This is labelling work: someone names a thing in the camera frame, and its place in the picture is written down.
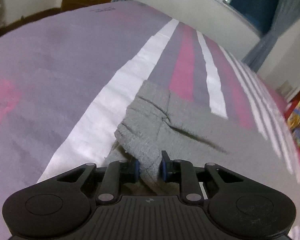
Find grey sweat pants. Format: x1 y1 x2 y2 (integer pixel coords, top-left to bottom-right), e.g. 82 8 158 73
105 81 300 197

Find pink striped bed sheet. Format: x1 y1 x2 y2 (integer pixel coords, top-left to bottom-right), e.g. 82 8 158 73
0 1 300 239

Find grey curtain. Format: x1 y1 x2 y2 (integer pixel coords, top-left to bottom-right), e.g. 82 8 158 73
242 0 300 72

